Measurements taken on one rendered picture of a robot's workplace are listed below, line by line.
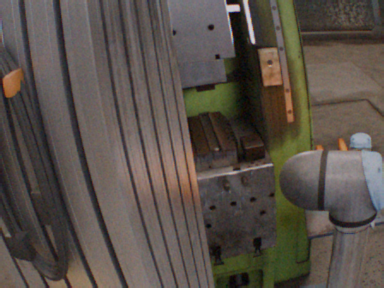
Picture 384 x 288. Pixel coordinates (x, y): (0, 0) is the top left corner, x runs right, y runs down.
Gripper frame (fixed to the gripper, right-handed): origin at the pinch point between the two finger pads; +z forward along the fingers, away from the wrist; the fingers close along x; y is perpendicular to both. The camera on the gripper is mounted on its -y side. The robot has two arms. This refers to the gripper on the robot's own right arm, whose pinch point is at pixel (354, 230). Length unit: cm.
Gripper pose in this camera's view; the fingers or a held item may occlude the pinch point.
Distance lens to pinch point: 155.6
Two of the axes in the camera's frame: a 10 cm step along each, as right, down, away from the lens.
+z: 1.5, 9.0, 4.1
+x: 9.6, -0.4, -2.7
